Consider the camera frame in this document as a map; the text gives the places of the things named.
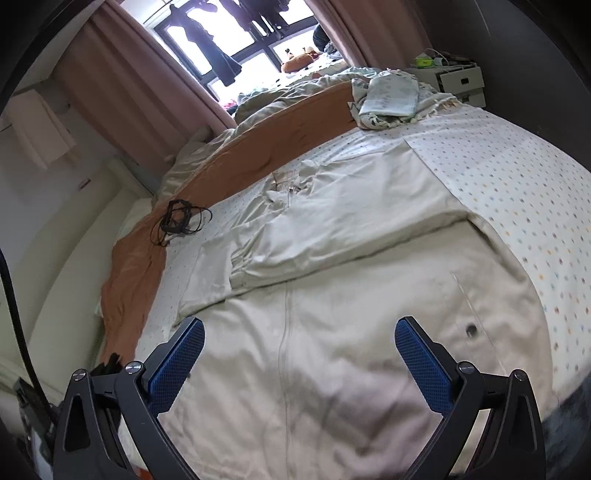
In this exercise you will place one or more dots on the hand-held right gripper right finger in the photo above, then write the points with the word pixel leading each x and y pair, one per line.
pixel 422 364

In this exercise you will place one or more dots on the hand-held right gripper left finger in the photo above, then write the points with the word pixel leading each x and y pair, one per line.
pixel 178 364

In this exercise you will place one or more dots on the beige jacket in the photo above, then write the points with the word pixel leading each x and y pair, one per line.
pixel 346 350

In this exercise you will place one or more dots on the blue grey shaggy rug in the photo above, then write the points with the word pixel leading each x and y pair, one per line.
pixel 561 438

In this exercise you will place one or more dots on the dotted white bed sheet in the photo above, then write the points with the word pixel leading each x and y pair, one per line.
pixel 508 184

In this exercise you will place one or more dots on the orange blanket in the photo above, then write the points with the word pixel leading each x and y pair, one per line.
pixel 258 147

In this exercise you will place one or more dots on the crumpled pale patterned cloth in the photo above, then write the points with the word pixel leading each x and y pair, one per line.
pixel 392 97

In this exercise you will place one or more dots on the white nightstand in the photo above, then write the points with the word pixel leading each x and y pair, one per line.
pixel 461 81

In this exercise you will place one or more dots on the small green object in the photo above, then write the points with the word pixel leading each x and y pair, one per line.
pixel 422 61

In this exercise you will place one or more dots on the long black hanging garment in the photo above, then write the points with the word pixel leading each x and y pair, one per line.
pixel 217 50

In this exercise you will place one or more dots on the orange plush toy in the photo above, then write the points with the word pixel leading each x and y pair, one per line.
pixel 298 62

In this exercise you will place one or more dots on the dark round cushion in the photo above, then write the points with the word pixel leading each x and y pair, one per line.
pixel 322 34

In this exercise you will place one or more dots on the black hanging jacket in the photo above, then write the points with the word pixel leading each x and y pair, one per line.
pixel 268 16

